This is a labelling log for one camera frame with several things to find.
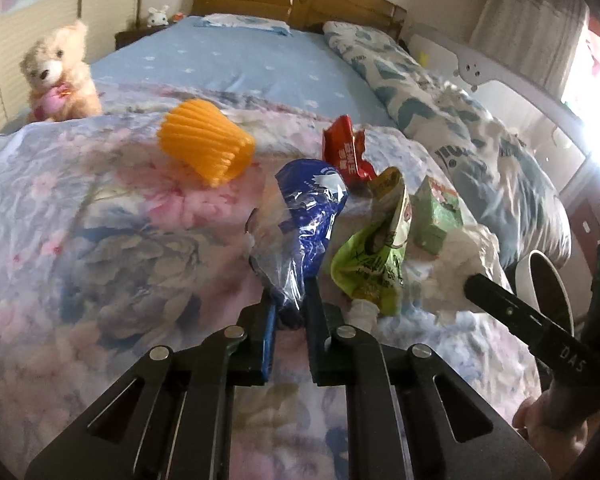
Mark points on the blue star bed sheet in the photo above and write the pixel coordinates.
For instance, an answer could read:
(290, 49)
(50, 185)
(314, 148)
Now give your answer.
(240, 65)

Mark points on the blue white pillow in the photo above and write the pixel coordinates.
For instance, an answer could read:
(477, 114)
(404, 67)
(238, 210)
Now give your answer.
(240, 22)

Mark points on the blue white cartoon quilt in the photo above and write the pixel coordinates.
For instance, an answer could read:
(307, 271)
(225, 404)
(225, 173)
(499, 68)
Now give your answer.
(455, 125)

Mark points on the pink floral blanket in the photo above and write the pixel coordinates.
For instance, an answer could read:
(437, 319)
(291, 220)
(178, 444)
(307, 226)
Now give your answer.
(105, 260)

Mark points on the blue plastic bag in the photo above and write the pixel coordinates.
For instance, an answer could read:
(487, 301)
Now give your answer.
(310, 205)

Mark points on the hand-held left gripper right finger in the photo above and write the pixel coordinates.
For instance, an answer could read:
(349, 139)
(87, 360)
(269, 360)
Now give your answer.
(317, 345)

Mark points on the green carton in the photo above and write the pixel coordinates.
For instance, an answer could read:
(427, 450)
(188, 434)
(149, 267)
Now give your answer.
(435, 215)

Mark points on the grey bed guard rail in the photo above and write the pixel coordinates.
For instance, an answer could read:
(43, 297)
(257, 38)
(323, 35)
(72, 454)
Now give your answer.
(505, 90)

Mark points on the yellow green spout pouch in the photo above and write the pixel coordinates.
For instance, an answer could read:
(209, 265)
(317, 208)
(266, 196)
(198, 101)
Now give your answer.
(375, 260)

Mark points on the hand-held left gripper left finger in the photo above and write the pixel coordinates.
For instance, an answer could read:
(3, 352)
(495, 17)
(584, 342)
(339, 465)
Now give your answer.
(267, 345)

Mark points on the cream slatted wardrobe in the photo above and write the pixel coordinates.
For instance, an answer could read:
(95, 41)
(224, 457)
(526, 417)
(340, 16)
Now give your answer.
(10, 35)

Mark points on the white trash bin black liner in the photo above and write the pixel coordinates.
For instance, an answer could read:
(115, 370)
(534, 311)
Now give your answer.
(522, 272)

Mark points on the wooden drawer cabinet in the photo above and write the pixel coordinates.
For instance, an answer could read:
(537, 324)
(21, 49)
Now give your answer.
(592, 225)

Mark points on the red snack wrapper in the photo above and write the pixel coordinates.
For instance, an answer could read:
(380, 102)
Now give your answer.
(345, 150)

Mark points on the large orange foam net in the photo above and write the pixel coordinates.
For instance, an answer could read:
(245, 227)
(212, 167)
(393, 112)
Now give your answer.
(205, 142)

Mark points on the beige teddy bear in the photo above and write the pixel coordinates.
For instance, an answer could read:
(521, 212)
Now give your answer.
(55, 70)

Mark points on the grey dotted curtain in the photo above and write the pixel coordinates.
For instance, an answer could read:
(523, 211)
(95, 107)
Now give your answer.
(520, 25)

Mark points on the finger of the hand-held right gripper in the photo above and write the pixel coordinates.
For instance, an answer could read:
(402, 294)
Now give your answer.
(505, 305)

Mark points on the white tissue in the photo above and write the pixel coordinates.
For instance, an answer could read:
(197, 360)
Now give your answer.
(460, 270)

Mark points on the dark wooden nightstand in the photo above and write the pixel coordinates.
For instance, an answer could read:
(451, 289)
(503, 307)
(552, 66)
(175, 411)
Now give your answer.
(130, 37)

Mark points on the person's right hand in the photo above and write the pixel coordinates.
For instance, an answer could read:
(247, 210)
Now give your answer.
(535, 420)

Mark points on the white rabbit toy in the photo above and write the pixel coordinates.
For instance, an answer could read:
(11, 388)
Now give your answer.
(157, 17)

